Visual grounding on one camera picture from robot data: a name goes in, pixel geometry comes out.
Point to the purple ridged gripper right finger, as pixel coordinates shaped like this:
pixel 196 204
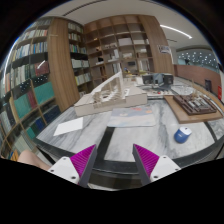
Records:
pixel 152 167

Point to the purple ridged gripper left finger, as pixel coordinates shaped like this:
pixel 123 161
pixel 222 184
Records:
pixel 76 169

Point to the blue and white computer mouse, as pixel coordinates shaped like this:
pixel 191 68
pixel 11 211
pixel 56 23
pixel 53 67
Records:
pixel 182 134

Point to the pastel patterned mouse pad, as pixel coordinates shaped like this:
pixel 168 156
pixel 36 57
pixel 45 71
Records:
pixel 140 116

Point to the white paper sheet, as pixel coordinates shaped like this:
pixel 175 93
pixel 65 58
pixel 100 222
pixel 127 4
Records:
pixel 69 126

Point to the person's bare knee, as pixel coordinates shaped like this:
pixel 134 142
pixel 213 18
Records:
pixel 30 158

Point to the dark model on wooden board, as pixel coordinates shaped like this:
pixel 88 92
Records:
pixel 189 109

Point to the white architectural building model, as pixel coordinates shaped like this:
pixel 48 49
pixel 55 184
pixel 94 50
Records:
pixel 112 93

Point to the clear model on white base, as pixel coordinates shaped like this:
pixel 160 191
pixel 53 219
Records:
pixel 182 89

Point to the wooden bookshelf with books left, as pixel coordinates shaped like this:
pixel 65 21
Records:
pixel 45 72

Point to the wooden display shelving unit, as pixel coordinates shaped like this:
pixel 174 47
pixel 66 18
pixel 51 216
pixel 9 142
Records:
pixel 133 44

